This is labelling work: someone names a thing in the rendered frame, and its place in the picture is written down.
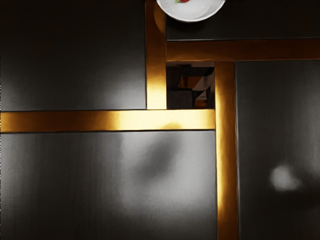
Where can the white round plate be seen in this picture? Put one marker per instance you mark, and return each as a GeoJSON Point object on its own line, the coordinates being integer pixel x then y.
{"type": "Point", "coordinates": [190, 11]}

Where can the small red fruit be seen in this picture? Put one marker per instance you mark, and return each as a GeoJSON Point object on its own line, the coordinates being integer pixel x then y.
{"type": "Point", "coordinates": [183, 1]}

